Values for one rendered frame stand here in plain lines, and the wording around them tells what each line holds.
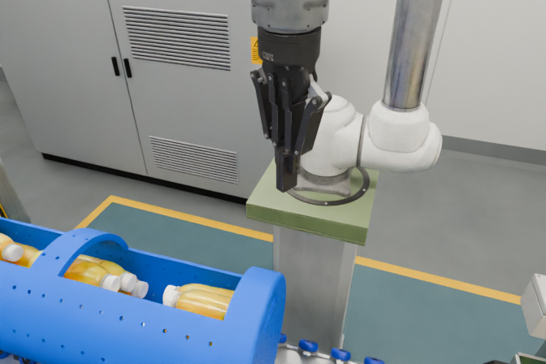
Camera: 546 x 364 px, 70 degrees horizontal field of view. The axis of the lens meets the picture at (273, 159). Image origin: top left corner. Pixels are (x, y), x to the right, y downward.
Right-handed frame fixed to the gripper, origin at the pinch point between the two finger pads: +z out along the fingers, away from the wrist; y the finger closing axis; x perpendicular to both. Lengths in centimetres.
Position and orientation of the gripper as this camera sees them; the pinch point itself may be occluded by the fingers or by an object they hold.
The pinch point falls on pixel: (287, 167)
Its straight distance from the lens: 56.3
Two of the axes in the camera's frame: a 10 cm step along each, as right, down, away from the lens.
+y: 6.6, 4.1, -6.3
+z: 0.1, 8.4, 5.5
